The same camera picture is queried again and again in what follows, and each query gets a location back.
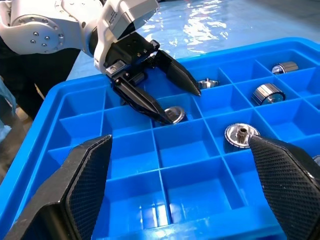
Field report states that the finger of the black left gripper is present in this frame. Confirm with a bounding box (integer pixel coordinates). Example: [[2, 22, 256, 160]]
[[149, 49, 202, 97], [112, 76, 173, 125]]

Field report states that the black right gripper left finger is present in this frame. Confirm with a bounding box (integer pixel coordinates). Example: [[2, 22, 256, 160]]
[[3, 134, 113, 240]]

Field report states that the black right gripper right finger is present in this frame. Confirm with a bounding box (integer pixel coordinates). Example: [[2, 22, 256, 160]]
[[248, 135, 320, 240]]

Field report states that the blue plastic compartment tray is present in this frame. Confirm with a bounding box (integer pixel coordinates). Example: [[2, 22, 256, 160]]
[[0, 37, 320, 240]]

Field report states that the small silver toothed part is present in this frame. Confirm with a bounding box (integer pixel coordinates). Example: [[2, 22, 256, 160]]
[[197, 78, 220, 90]]

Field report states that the flat silver disc part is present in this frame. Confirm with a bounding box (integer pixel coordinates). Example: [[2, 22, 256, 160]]
[[163, 105, 187, 125]]

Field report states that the silver flanged gear part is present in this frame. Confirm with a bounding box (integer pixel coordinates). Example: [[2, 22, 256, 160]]
[[223, 122, 261, 154]]

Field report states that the metal roller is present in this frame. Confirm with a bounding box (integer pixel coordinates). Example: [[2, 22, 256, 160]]
[[271, 61, 299, 75], [251, 83, 286, 105]]

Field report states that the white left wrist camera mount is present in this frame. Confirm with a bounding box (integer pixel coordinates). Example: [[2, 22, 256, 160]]
[[93, 0, 161, 76]]

